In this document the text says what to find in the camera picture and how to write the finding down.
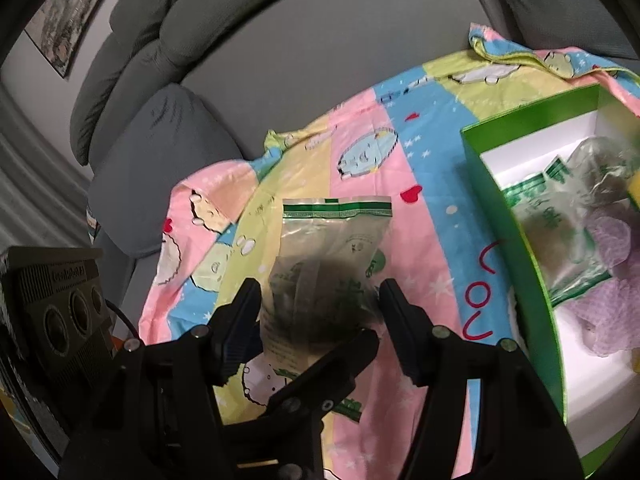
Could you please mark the cartoon printed blanket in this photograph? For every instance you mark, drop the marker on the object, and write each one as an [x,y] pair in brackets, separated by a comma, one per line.
[440,160]

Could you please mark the orange flat board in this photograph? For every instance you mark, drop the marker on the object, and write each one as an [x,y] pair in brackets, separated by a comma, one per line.
[120,346]

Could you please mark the purple mesh cloth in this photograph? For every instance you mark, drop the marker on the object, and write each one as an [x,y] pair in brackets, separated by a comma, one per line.
[610,240]

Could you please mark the grey cushion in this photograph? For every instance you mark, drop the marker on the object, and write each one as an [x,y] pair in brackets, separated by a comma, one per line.
[565,0]

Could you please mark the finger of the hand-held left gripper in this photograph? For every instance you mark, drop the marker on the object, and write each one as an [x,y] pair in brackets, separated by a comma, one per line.
[330,370]

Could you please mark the grey sofa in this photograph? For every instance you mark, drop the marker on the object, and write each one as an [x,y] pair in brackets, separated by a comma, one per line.
[300,60]

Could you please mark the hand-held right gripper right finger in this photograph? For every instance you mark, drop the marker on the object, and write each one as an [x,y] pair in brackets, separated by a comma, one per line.
[401,332]

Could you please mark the green cardboard box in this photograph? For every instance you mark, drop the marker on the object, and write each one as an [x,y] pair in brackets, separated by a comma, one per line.
[515,240]

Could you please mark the clear green-printed plastic bag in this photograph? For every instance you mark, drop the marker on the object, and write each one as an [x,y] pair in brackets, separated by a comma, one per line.
[325,250]
[550,220]

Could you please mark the framed wall picture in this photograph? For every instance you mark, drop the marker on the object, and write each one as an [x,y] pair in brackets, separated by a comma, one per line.
[70,15]

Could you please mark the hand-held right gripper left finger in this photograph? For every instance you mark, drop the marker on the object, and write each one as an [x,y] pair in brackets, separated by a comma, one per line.
[235,345]

